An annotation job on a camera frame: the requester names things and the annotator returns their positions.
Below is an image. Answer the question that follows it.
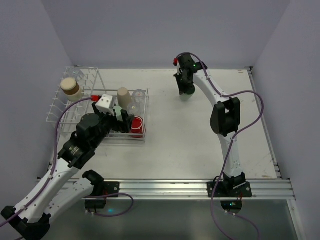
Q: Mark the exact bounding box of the clear glass front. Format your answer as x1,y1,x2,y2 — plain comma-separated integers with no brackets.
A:
127,102,143,117

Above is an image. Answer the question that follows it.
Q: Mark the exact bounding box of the tall beige cup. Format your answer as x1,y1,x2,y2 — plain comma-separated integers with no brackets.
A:
117,87,132,110

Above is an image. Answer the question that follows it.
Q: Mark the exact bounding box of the clear glass back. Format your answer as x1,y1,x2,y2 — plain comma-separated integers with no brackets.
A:
132,89,146,105

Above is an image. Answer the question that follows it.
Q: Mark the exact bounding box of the tall light green cup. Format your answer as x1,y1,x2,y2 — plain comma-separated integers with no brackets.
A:
113,105,123,122

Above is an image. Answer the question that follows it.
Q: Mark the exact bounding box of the small clear faceted glass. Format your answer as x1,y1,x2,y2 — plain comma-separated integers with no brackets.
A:
66,68,85,83

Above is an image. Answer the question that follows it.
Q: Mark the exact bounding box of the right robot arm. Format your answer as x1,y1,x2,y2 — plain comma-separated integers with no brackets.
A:
173,53,253,199

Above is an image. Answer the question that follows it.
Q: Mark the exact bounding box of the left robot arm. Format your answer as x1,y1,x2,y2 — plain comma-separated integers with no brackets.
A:
1,96,121,240

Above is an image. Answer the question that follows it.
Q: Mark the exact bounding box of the red mug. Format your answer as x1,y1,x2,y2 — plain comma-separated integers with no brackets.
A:
129,116,144,138

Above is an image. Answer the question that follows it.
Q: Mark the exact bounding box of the white wire dish rack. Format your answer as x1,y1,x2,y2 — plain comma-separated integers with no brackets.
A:
46,66,149,144

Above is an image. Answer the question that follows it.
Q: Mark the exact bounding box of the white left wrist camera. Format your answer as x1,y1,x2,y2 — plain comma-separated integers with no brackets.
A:
96,94,115,115

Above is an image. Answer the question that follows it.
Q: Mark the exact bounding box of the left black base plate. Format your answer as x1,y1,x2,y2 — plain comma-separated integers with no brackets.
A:
84,181,120,213

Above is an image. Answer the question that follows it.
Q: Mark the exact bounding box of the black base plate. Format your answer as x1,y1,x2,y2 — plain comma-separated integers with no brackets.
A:
206,180,253,214
84,181,120,213

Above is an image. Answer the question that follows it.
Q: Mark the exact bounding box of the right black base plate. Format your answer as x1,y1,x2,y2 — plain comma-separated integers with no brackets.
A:
206,180,253,214

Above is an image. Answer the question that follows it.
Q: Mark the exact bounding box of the aluminium mounting rail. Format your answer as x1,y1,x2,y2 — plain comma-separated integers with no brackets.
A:
34,178,297,201

